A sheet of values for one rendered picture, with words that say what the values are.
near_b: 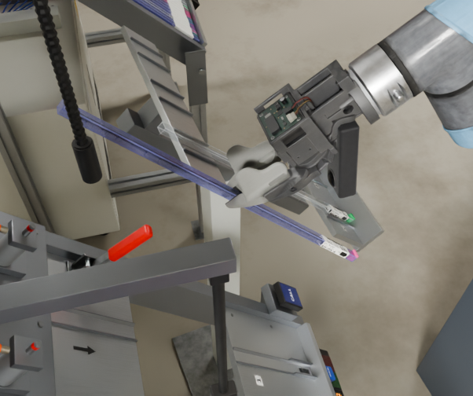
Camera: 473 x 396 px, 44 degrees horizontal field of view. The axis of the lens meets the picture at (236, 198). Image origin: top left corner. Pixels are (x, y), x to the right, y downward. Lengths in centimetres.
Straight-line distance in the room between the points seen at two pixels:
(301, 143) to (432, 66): 16
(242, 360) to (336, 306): 105
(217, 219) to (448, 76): 56
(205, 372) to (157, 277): 142
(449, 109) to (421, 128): 170
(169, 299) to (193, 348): 96
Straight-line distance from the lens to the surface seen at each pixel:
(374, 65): 67
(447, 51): 68
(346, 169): 73
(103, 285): 33
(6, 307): 34
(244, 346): 87
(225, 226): 113
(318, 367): 98
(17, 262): 56
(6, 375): 48
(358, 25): 290
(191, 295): 83
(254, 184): 70
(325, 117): 68
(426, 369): 177
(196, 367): 175
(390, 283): 195
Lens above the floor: 163
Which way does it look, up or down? 51 degrees down
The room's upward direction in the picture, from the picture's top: straight up
